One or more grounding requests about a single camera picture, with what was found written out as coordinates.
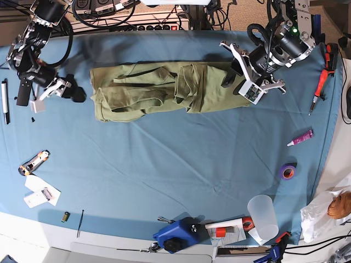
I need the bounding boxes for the blue table cloth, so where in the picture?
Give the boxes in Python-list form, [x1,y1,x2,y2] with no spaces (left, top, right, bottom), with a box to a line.
[0,30,344,245]

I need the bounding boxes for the small green battery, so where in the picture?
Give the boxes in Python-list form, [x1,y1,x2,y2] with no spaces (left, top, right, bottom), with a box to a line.
[61,211,70,222]

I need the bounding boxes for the orange black tool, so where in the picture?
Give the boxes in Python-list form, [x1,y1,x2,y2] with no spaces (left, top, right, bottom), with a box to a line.
[322,43,339,74]

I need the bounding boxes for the black tweezers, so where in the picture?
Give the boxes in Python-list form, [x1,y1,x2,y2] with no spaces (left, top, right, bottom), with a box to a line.
[76,209,84,238]

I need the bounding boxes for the white black marker pen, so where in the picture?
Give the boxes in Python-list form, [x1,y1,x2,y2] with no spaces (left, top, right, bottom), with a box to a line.
[1,80,10,125]

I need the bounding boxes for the blue clamp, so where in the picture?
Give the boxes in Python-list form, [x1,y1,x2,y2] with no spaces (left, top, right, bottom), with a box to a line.
[253,231,291,263]

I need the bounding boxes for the blue plastic box device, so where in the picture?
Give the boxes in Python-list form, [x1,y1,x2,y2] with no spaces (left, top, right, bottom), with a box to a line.
[152,216,208,254]

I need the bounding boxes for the white paper cards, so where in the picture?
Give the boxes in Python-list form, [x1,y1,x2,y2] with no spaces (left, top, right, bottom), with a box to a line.
[24,175,61,208]

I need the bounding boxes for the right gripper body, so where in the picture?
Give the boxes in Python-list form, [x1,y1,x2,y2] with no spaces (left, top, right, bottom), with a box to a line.
[29,78,72,113]

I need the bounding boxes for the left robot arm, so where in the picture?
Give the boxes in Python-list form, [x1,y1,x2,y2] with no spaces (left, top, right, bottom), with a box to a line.
[220,1,316,104]

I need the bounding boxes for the white plastic bag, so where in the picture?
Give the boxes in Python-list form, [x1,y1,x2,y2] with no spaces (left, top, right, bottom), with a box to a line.
[300,175,350,243]

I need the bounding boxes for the black remote control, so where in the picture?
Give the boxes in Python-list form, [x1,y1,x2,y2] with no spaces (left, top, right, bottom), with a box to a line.
[16,78,32,106]

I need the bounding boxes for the orange utility knife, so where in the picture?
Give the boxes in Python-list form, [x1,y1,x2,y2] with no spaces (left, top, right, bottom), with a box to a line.
[18,150,50,176]

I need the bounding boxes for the translucent plastic cup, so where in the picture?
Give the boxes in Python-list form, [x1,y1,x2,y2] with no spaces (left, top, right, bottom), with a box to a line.
[247,195,279,241]

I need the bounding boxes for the orange screwdriver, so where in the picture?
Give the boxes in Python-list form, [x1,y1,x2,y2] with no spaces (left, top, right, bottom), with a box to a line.
[308,69,329,116]

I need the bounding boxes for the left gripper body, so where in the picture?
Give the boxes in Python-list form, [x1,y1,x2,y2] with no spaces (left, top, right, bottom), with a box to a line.
[219,41,286,105]

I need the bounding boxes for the pink glue tube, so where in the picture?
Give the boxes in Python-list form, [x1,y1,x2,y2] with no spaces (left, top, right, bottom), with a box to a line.
[287,129,313,147]

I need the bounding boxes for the orange tape roll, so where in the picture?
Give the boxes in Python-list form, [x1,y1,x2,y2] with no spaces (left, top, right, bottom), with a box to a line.
[242,216,254,231]

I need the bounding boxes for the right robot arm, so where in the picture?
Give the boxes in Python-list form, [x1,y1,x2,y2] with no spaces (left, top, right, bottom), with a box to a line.
[7,1,86,113]

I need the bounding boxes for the purple tape roll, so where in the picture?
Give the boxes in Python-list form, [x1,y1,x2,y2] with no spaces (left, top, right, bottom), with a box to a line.
[279,163,297,180]

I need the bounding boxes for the olive green t-shirt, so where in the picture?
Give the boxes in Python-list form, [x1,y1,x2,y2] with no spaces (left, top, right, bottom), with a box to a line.
[90,61,250,122]

